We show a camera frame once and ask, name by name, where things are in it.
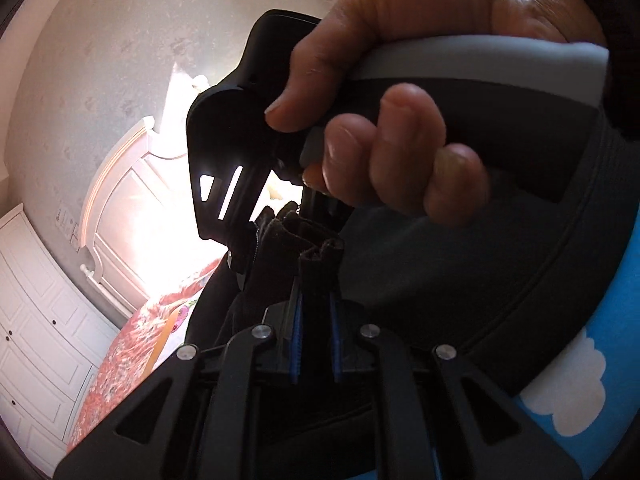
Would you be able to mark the white wardrobe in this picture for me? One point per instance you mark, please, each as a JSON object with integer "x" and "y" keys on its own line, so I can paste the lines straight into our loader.
{"x": 40, "y": 320}

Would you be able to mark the pink floral bedspread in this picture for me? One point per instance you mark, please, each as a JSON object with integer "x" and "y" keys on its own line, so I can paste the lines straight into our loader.
{"x": 120, "y": 360}

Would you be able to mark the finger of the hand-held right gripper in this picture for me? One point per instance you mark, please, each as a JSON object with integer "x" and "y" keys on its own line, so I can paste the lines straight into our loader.
{"x": 220, "y": 130}
{"x": 322, "y": 210}

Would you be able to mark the black pants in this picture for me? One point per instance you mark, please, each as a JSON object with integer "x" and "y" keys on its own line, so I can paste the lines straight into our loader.
{"x": 425, "y": 270}

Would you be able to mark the blue cartoon printed mat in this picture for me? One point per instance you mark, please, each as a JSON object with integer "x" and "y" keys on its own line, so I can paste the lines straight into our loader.
{"x": 610, "y": 320}

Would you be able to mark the white bed headboard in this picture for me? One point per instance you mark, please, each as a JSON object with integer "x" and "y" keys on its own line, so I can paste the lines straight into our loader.
{"x": 130, "y": 220}

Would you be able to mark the wall switch panel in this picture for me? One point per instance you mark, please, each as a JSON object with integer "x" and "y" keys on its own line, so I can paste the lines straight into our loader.
{"x": 67, "y": 227}

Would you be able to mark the person's right hand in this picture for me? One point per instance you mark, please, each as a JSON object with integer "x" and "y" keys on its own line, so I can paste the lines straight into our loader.
{"x": 425, "y": 5}

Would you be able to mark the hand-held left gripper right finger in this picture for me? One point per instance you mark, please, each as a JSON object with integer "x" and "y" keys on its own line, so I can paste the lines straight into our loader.
{"x": 334, "y": 350}

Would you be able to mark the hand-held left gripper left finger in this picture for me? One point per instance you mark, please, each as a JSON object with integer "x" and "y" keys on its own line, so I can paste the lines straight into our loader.
{"x": 297, "y": 345}

